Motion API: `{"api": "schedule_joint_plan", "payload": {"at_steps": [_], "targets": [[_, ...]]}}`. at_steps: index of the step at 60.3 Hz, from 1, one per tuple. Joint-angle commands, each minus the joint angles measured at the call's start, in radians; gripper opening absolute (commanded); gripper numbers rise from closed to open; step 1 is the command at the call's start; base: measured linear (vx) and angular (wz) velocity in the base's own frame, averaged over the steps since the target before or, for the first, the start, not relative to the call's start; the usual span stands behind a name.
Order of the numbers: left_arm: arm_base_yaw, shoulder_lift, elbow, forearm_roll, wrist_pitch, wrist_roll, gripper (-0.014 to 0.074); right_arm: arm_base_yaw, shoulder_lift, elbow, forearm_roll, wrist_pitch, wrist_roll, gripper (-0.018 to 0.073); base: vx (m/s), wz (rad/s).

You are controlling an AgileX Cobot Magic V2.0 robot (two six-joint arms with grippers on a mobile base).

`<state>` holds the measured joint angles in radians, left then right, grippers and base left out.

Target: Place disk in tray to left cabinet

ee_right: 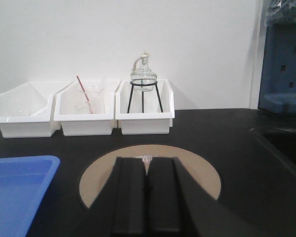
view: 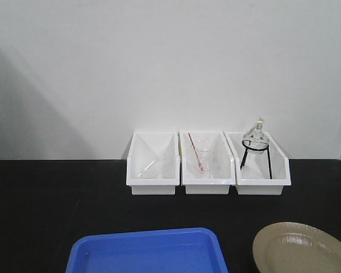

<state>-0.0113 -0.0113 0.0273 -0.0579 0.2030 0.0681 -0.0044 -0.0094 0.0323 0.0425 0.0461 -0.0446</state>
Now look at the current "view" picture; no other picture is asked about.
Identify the white storage bin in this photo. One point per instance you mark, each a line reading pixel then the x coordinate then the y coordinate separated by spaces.
pixel 253 178
pixel 222 165
pixel 146 146

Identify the middle white storage bin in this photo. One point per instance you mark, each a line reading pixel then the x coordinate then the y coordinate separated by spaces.
pixel 222 165

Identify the blue plastic tray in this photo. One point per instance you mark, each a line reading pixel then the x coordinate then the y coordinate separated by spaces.
pixel 172 250

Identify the right white storage bin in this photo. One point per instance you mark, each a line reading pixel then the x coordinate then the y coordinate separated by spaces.
pixel 253 178

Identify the beige plate with black rim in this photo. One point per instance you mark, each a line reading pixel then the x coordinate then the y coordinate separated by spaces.
pixel 296 247

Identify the clear glass rod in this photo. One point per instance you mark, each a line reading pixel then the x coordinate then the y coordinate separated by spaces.
pixel 151 170

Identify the clear glass beaker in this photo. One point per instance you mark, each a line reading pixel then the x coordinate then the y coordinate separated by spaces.
pixel 205 155

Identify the left white storage bin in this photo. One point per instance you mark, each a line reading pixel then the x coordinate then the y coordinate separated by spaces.
pixel 146 146

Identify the glass alcohol lamp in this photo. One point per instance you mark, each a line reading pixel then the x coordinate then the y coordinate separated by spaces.
pixel 255 139

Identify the red stirring rod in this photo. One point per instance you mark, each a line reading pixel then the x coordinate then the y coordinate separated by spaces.
pixel 200 165

